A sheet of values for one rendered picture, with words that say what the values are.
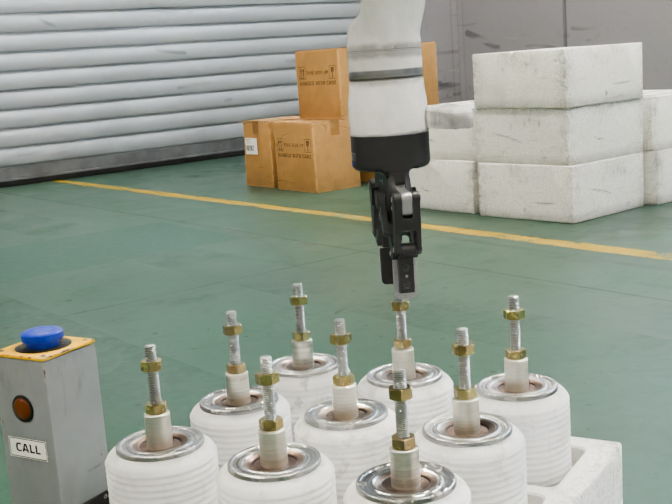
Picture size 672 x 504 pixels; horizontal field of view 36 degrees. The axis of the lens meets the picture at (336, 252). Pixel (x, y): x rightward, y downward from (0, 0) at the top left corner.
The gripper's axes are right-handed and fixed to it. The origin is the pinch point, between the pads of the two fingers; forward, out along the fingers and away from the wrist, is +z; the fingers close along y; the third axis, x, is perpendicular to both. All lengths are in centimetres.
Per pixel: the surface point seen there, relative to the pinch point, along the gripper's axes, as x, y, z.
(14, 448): -38.4, -0.9, 13.3
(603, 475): 16.0, 11.2, 18.1
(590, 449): 16.5, 6.9, 17.3
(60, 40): -87, -501, -40
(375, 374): -2.7, -1.1, 9.9
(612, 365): 50, -71, 35
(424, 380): 1.5, 2.6, 9.9
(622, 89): 119, -226, -4
